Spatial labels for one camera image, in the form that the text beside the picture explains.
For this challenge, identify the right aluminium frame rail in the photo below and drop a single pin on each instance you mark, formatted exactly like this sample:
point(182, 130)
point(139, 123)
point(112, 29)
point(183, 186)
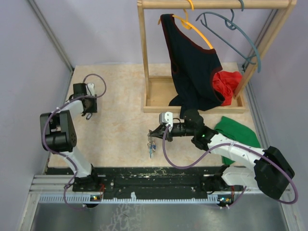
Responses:
point(252, 101)

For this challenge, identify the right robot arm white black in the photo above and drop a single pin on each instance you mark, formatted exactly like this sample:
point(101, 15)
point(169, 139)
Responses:
point(265, 169)

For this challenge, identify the green cloth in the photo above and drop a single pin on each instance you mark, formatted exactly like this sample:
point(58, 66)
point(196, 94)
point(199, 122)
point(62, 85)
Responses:
point(237, 132)

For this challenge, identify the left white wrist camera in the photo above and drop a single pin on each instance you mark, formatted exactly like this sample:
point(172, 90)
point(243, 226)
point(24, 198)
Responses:
point(90, 89)

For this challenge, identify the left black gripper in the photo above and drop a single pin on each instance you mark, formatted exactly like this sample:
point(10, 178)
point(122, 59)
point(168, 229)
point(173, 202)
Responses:
point(94, 109)

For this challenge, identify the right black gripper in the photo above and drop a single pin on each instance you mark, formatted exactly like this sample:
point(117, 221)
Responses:
point(159, 132)

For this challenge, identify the navy tank top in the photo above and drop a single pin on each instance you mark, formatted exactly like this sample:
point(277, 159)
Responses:
point(192, 68)

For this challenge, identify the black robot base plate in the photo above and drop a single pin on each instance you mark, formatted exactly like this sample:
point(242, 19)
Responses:
point(150, 183)

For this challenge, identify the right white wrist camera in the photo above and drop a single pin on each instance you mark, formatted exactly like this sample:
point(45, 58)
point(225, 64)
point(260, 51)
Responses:
point(166, 118)

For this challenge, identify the aluminium frame rail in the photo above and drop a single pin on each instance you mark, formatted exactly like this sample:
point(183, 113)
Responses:
point(51, 35)
point(252, 101)

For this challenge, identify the left aluminium frame rail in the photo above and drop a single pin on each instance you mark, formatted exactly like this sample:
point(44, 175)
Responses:
point(51, 35)

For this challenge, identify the wooden clothes rack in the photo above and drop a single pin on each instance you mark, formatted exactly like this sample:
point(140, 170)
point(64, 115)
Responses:
point(159, 90)

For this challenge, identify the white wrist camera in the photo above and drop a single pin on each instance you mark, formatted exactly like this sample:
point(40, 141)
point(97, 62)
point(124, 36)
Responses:
point(166, 118)
point(90, 89)

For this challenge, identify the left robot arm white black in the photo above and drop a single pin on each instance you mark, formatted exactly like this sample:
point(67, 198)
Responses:
point(58, 135)

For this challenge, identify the red cloth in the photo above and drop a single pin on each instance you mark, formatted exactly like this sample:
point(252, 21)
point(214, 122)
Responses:
point(226, 83)

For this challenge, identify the grey-blue clothes hanger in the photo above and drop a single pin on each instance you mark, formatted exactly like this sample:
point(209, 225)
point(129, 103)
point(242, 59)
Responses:
point(240, 33)

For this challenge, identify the metal disc with keyrings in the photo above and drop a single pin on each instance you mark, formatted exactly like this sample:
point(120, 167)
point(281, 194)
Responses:
point(150, 141)

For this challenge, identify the yellow clothes hanger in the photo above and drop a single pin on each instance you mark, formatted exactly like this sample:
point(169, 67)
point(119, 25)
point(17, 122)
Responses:
point(187, 25)

